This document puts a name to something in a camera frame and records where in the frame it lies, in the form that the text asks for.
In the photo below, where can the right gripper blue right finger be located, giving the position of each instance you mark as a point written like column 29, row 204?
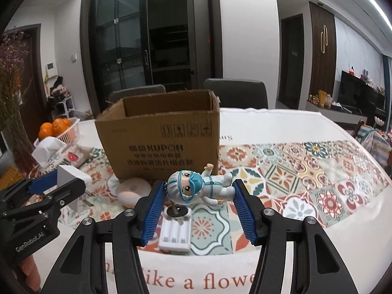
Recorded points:
column 317, row 264

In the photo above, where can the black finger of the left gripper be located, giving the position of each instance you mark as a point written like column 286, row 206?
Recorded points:
column 55, row 199

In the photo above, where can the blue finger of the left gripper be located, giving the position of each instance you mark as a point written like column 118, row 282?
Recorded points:
column 20, row 192

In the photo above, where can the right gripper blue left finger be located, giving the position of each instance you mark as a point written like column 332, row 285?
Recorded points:
column 80, row 268

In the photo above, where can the white power adapter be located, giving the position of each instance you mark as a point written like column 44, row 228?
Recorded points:
column 77, row 186

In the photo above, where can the astronaut figurine keychain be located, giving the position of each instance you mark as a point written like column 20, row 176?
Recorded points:
column 187, row 187

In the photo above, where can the left hand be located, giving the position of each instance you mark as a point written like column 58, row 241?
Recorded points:
column 30, row 270

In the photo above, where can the white tissue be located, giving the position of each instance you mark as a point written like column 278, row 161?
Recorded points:
column 46, row 148

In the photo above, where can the glass vase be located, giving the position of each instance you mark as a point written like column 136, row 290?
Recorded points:
column 17, row 142

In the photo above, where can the floral fabric tissue cover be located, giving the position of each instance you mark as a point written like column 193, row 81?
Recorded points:
column 74, row 155

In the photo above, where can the orange fruit front left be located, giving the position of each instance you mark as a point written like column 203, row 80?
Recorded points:
column 44, row 133

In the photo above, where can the orange fruit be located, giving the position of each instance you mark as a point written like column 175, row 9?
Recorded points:
column 59, row 126
column 44, row 133
column 46, row 125

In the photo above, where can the patterned white tablecloth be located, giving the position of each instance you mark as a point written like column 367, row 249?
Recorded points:
column 300, row 164

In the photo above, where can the white fruit basket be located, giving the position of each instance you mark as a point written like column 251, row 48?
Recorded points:
column 71, row 135

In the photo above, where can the orange fruit back left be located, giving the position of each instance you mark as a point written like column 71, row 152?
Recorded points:
column 46, row 125

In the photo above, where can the orange fruit right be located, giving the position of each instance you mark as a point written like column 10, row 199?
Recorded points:
column 59, row 126

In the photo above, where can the round pink white night light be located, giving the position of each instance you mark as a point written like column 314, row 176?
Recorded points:
column 131, row 190

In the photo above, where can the white shoe rack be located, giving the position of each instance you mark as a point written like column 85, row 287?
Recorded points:
column 64, row 108

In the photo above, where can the white battery charger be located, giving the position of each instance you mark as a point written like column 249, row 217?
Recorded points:
column 175, row 234

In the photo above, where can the brown cardboard box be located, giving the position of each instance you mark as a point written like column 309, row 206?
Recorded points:
column 154, row 135

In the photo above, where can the left dark dining chair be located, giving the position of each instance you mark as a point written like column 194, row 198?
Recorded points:
column 143, row 90

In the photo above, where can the dark dining chair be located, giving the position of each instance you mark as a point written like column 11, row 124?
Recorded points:
column 143, row 90
column 241, row 94

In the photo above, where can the dried pink flowers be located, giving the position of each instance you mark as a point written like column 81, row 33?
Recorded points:
column 14, row 51

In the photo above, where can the white tv cabinet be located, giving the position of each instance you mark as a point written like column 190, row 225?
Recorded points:
column 336, row 116

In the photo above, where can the black television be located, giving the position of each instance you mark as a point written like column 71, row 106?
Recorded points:
column 355, row 93

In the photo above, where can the right dark dining chair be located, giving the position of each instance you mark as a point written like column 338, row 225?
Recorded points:
column 241, row 94

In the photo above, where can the grey refrigerator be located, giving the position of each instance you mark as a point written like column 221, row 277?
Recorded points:
column 199, row 41

